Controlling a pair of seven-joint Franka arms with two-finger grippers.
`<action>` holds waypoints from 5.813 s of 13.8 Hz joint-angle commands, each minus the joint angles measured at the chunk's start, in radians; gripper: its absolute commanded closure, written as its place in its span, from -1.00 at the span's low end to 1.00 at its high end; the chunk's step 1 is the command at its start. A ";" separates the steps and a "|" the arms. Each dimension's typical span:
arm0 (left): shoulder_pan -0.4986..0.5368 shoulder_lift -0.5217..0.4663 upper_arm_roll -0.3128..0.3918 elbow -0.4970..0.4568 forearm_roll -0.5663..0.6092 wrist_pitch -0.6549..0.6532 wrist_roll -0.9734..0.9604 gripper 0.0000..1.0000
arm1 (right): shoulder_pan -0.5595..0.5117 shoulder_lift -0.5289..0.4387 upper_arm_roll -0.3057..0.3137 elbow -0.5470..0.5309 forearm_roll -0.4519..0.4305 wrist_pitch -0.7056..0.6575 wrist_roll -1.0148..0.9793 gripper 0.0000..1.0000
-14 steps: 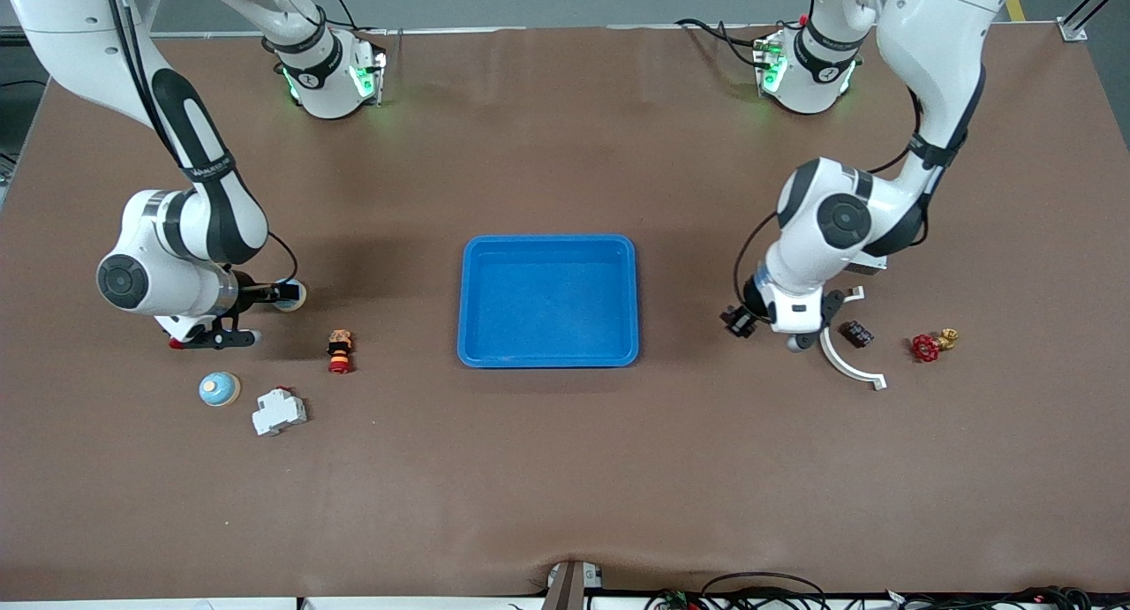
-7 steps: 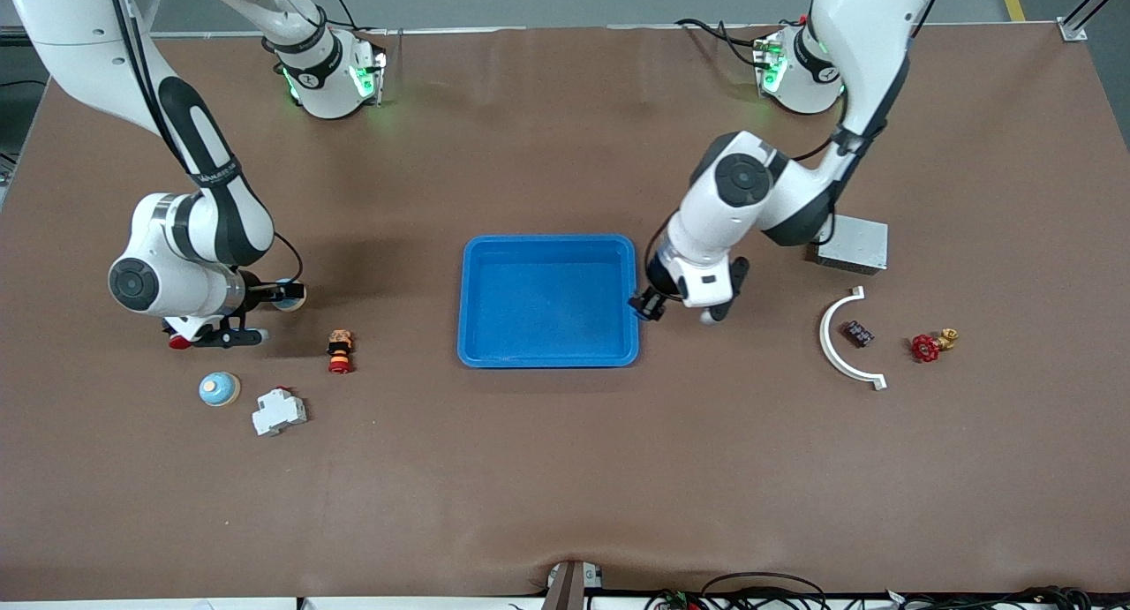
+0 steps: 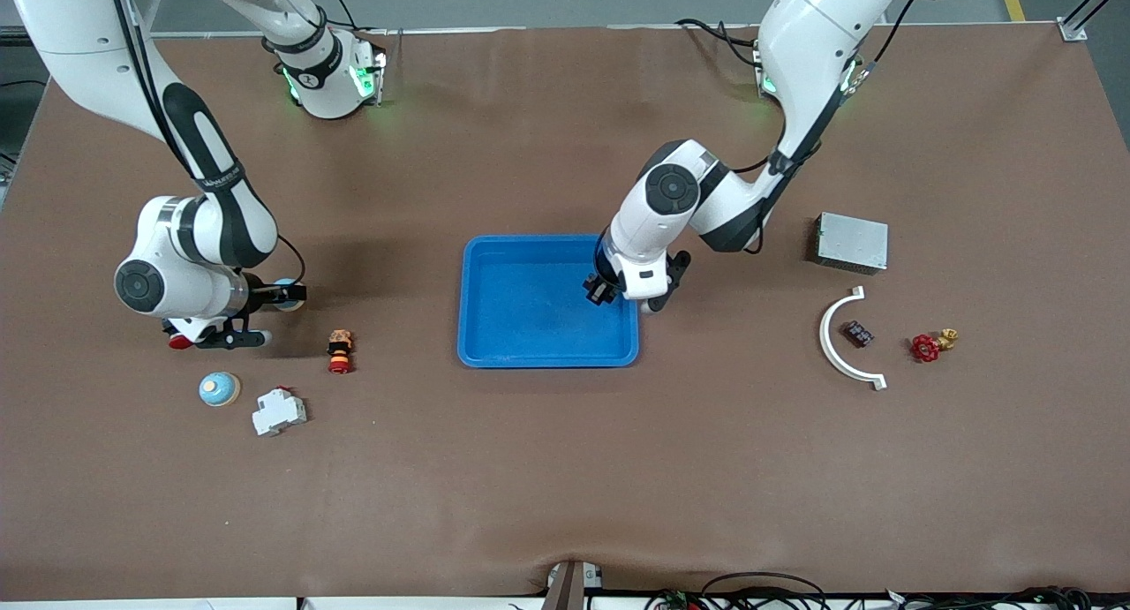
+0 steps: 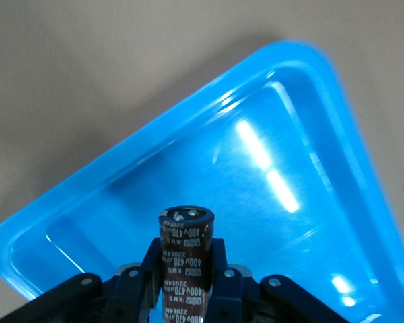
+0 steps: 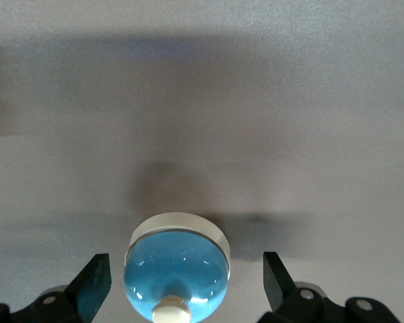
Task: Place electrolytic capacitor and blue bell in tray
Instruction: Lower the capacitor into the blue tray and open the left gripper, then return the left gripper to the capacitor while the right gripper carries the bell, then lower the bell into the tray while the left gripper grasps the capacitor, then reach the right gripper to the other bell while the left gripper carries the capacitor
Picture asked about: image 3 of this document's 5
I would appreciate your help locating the silver table edge rail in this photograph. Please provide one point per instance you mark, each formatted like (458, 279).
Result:
(221, 34)

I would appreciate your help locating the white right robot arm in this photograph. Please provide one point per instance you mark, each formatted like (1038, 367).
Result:
(212, 230)

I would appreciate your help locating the blue bell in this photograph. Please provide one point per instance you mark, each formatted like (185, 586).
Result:
(219, 389)
(290, 307)

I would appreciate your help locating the orange red push button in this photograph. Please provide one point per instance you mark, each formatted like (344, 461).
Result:
(340, 351)

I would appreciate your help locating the blue plastic tray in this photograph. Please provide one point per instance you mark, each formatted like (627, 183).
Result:
(538, 319)

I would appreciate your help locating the white circuit breaker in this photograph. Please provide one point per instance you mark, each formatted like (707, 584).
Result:
(279, 412)

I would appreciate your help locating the camera mount post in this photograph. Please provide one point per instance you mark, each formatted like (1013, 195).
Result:
(569, 585)

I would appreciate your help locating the black terminal block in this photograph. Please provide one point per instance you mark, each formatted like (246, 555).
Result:
(858, 334)

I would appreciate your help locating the red handwheel brass valve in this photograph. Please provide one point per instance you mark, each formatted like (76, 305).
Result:
(925, 348)

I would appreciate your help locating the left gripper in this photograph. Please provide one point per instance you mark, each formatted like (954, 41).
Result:
(602, 286)

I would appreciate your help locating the grey metal power supply box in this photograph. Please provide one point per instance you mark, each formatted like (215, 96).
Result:
(852, 242)

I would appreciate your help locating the red emergency stop button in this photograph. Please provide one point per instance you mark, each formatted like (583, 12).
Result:
(179, 342)

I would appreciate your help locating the white curved plastic bracket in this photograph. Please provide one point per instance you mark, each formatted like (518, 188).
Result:
(828, 345)

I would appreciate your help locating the aluminium frame profile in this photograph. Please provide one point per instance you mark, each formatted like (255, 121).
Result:
(1073, 29)

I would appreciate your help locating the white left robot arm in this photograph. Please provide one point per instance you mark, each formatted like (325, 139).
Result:
(812, 45)

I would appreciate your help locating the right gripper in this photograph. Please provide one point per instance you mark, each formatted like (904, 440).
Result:
(261, 294)

